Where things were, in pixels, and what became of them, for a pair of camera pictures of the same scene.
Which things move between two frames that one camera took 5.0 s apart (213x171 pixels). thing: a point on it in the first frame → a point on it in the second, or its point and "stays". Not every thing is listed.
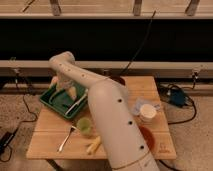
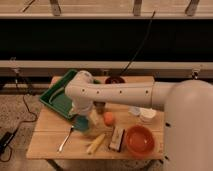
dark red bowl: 118,79 stays
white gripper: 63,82 → 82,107
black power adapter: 5,140 stays
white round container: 147,112 stays
